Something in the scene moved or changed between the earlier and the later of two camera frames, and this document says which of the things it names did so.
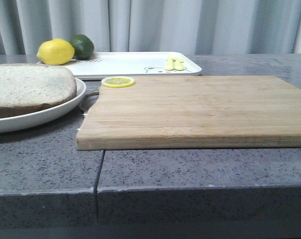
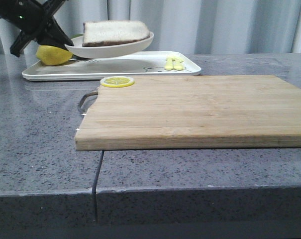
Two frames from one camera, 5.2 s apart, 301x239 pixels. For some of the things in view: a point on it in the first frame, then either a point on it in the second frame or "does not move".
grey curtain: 21,27 does not move
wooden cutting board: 194,112 does not move
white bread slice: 18,88 → 97,33
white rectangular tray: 134,65 does not move
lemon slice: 118,81 does not move
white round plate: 3,124 → 107,50
